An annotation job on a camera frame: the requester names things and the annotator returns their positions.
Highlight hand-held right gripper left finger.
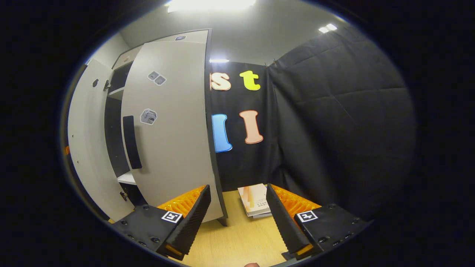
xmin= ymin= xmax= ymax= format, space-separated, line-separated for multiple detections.
xmin=111 ymin=184 xmax=212 ymax=261

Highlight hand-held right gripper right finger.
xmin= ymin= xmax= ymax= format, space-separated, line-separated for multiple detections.
xmin=266 ymin=183 xmax=371 ymax=261

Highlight grey cabinet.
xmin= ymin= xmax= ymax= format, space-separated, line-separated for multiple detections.
xmin=104 ymin=29 xmax=229 ymax=227

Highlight grey cabinet drawer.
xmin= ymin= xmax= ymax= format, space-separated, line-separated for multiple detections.
xmin=112 ymin=29 xmax=212 ymax=70

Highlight white paperback book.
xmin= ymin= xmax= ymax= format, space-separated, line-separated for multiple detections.
xmin=237 ymin=183 xmax=272 ymax=217

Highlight black backdrop cloth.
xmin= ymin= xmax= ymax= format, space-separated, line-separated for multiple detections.
xmin=206 ymin=22 xmax=418 ymax=223

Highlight large ceiling light panel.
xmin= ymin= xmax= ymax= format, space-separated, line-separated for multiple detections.
xmin=166 ymin=0 xmax=257 ymax=14

